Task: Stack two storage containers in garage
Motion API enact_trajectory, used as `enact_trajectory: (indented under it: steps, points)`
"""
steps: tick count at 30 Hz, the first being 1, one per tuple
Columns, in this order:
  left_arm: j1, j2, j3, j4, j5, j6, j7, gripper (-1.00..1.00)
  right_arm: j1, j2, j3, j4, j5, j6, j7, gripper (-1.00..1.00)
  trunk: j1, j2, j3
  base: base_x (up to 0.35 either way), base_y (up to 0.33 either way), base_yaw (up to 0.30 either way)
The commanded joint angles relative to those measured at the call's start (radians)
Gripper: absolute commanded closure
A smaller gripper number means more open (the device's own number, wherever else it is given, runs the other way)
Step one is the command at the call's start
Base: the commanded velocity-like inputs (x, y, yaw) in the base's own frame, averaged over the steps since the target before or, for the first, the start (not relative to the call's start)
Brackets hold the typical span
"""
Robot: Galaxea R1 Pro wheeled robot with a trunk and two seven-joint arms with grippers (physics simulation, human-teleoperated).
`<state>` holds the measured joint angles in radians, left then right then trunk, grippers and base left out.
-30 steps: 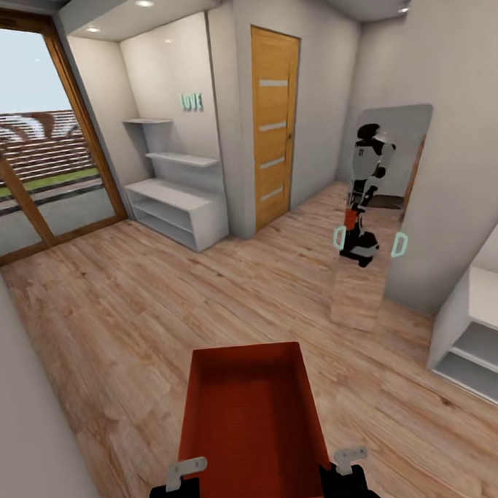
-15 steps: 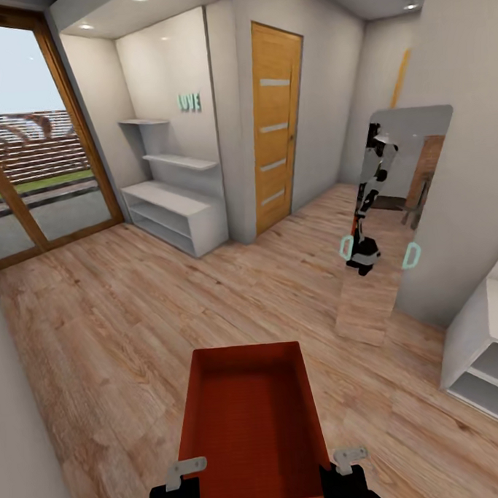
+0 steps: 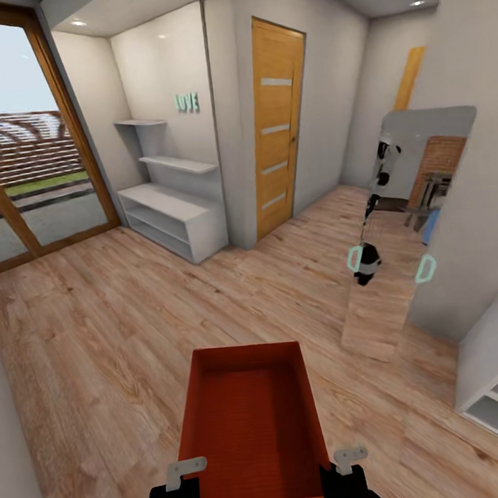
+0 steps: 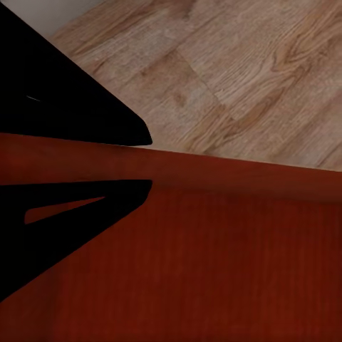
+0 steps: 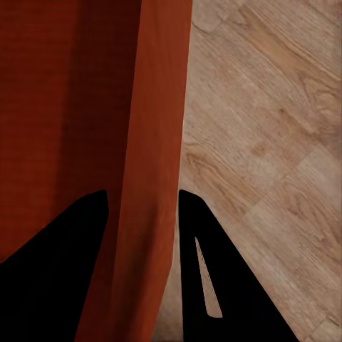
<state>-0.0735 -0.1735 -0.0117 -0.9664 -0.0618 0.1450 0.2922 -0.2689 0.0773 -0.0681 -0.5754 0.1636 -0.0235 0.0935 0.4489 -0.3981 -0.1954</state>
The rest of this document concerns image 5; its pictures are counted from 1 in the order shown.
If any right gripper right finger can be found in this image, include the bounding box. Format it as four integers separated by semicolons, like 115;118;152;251
178;190;299;342

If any storage box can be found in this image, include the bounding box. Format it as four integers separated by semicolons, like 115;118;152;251
0;0;192;342

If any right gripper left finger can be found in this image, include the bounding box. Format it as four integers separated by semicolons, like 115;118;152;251
0;190;110;342

